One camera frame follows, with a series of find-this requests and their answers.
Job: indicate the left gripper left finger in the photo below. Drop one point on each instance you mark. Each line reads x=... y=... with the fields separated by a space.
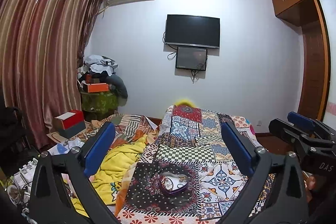
x=93 y=151

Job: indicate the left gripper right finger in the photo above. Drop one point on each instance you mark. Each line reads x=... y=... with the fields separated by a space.
x=241 y=149

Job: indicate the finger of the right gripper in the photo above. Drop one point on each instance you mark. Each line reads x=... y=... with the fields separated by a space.
x=286 y=132
x=301 y=122

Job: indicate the silver crystal earring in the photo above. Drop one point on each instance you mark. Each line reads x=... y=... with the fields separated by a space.
x=167 y=183

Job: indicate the person's right hand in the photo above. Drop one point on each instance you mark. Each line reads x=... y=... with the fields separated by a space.
x=310 y=186

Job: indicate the yellow fleece blanket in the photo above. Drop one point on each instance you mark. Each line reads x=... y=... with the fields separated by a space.
x=121 y=155

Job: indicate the red and white box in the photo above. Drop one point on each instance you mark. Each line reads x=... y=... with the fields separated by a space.
x=68 y=119

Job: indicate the striped beige quilt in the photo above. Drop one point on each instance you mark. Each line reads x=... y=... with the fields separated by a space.
x=129 y=128

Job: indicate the green patterned storage box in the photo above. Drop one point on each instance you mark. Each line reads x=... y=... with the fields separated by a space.
x=100 y=102

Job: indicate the patchwork patterned bedspread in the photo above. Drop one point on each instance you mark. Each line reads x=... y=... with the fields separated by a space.
x=189 y=142

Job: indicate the orange shoe box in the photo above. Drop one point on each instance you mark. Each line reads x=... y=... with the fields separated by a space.
x=95 y=88

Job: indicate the dark green stuffed bag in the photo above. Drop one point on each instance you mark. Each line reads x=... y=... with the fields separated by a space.
x=119 y=88

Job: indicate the purple heart-shaped tin box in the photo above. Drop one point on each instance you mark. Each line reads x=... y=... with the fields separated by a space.
x=180 y=183

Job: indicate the grey crumpled clothes pile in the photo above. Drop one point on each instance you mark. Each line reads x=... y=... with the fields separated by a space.
x=101 y=64

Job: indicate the brown wooden wardrobe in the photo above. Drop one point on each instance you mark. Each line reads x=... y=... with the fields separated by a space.
x=308 y=15

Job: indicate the striped maroon curtain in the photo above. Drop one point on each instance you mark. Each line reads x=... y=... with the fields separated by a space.
x=42 y=47

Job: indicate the small black wall monitor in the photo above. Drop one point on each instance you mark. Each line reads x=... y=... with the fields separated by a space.
x=191 y=58

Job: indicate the black wall television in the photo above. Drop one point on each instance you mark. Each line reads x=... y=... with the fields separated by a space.
x=199 y=31

